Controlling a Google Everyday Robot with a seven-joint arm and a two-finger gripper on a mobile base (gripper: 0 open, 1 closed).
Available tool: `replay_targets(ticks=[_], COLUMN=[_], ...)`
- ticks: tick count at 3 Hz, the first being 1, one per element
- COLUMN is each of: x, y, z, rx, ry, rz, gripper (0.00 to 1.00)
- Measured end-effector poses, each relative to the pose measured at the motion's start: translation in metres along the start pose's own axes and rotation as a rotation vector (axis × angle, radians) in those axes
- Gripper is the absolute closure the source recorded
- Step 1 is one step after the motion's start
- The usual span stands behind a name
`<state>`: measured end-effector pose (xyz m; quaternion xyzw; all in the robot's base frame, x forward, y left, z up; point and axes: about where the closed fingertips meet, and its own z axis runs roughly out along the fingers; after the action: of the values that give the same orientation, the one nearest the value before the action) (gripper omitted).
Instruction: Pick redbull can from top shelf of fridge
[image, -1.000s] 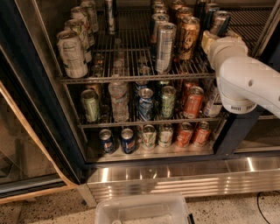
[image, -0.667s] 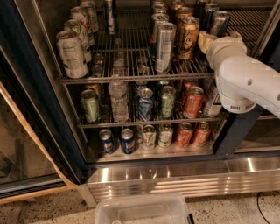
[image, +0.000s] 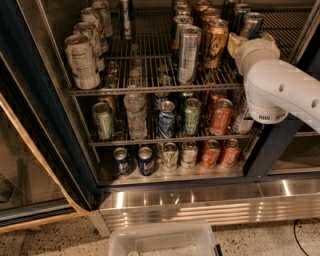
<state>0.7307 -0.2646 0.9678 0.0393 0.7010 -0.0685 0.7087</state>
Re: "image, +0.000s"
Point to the clear plastic water bottle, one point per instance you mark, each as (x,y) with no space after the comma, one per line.
(135,105)

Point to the blue pepsi can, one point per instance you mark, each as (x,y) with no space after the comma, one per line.
(145,161)
(122,161)

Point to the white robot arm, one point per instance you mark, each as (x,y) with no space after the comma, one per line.
(274,88)

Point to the green can shelf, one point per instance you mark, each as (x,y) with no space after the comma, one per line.
(103,117)
(191,115)

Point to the green can middle shelf left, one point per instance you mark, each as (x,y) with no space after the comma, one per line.
(103,117)

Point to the stainless steel fridge base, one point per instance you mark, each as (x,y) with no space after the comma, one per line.
(218,204)

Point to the blue pepsi can right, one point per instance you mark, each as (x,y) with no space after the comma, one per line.
(145,161)

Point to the dark blue redbull can behind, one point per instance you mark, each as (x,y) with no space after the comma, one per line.
(239,11)

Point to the gold can back row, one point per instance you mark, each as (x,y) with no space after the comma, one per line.
(201,5)

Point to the dark glass bottle white label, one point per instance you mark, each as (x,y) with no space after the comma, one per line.
(242,121)

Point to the top wire shelf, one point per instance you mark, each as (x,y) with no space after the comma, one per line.
(153,32)

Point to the orange can middle shelf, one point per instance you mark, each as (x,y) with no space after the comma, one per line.
(221,117)

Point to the blue white can middle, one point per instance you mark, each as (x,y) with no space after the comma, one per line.
(166,119)

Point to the middle wire shelf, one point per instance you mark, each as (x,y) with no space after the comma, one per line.
(123,139)

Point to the white green can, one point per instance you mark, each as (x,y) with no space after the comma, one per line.
(89,30)
(170,155)

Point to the tall silver can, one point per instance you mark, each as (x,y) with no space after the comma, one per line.
(189,43)
(178,23)

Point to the clear plastic bin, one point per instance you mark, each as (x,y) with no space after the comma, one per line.
(192,238)

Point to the white can front left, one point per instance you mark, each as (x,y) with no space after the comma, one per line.
(82,61)

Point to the white can back left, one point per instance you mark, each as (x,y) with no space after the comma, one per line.
(103,7)

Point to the tall silver can front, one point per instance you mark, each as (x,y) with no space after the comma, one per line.
(189,43)

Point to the silver can third row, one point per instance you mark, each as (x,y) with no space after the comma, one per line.
(182,10)

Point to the gold can second row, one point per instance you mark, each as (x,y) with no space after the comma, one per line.
(208,14)

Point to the orange can bottom left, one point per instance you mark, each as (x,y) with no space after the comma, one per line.
(210,154)

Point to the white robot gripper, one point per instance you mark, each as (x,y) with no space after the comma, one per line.
(250,50)

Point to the orange can bottom right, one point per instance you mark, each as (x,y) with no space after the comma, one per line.
(230,153)

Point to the orange can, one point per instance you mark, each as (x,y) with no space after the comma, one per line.
(210,154)
(230,153)
(213,97)

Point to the slim silver can back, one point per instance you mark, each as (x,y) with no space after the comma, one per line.
(126,15)

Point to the silver blue redbull can front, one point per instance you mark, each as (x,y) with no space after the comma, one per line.
(251,24)

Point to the white green can bottom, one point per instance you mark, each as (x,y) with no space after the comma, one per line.
(170,155)

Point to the orange can behind middle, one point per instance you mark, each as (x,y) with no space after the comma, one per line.
(213,97)

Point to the glass fridge door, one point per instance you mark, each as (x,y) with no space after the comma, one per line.
(46,175)

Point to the wire shelf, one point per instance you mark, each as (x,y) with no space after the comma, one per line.
(153,32)
(123,139)

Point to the gold La Croix can front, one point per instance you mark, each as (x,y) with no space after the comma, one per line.
(215,40)

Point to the blue pepsi can left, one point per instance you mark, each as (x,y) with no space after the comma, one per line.
(122,161)

